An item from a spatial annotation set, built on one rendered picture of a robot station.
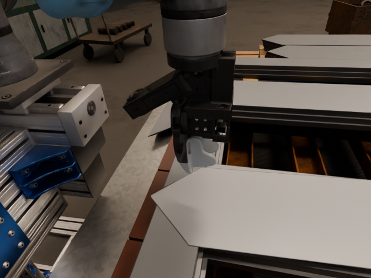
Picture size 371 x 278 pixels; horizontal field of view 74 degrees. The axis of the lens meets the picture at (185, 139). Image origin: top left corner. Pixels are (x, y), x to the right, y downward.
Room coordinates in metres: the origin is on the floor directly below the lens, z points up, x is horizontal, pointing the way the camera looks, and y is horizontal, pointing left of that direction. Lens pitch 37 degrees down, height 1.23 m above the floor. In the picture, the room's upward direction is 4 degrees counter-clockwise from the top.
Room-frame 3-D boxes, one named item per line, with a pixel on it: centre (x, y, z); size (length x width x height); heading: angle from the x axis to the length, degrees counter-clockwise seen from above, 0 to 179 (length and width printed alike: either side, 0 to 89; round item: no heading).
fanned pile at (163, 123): (0.89, 0.02, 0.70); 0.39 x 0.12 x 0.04; 166
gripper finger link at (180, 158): (0.30, 0.00, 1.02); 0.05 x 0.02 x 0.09; 166
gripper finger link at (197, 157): (0.30, -0.02, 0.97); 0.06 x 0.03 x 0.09; 76
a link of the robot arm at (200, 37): (0.32, -0.02, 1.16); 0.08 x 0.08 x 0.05
